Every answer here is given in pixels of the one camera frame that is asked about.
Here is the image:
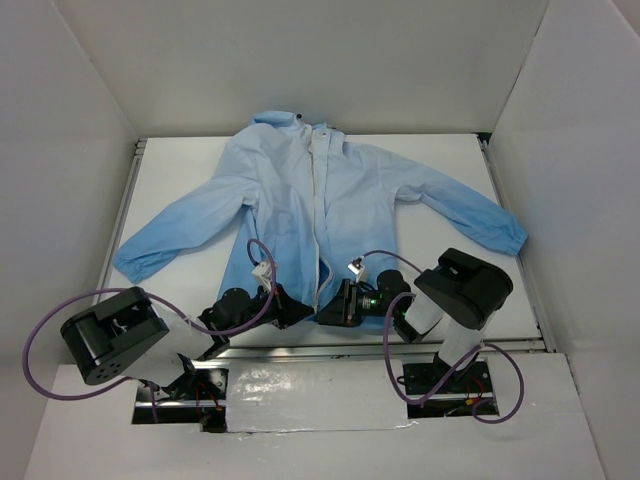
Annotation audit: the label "light blue zip jacket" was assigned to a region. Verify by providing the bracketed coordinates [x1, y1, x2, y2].
[113, 111, 528, 309]

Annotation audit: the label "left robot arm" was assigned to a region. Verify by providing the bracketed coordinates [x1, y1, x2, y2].
[60, 286, 313, 399]

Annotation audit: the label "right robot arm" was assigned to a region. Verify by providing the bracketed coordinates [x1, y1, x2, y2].
[316, 248, 514, 393]

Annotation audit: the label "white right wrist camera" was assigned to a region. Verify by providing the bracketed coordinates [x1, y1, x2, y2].
[347, 256, 368, 283]

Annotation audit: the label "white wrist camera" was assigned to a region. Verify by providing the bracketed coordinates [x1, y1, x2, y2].
[252, 261, 275, 291]
[347, 256, 368, 283]

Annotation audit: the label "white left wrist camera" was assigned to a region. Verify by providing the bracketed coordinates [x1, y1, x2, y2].
[252, 261, 275, 291]

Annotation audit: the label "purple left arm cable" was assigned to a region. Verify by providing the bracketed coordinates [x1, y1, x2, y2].
[24, 238, 279, 401]

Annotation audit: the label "aluminium rail frame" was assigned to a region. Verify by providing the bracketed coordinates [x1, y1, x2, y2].
[89, 130, 556, 436]

